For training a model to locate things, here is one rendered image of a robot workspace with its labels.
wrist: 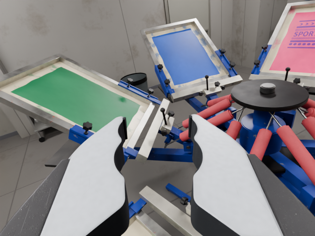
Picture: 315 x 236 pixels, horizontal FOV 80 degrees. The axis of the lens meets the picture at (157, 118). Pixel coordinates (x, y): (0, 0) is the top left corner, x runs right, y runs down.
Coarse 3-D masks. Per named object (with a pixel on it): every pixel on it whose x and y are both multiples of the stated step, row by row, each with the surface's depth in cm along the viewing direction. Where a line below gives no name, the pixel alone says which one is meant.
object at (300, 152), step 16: (224, 96) 110; (208, 112) 105; (224, 112) 91; (240, 112) 88; (304, 112) 83; (240, 128) 86; (288, 128) 74; (256, 144) 77; (288, 144) 73; (304, 160) 68
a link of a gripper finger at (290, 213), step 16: (256, 160) 8; (256, 176) 8; (272, 176) 8; (272, 192) 7; (288, 192) 7; (272, 208) 6; (288, 208) 6; (304, 208) 6; (288, 224) 6; (304, 224) 6
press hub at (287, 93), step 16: (256, 80) 99; (272, 80) 96; (240, 96) 87; (256, 96) 84; (272, 96) 82; (288, 96) 80; (304, 96) 78; (256, 112) 91; (272, 112) 88; (256, 128) 92; (272, 128) 90; (272, 144) 91; (272, 160) 91
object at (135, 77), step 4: (124, 76) 373; (128, 76) 379; (132, 76) 382; (136, 76) 383; (140, 76) 380; (144, 76) 373; (120, 80) 360; (124, 80) 374; (136, 80) 386; (140, 80) 340; (144, 80) 348; (132, 84) 339; (136, 84) 340; (140, 84) 344; (144, 84) 351; (140, 88) 348; (144, 88) 355
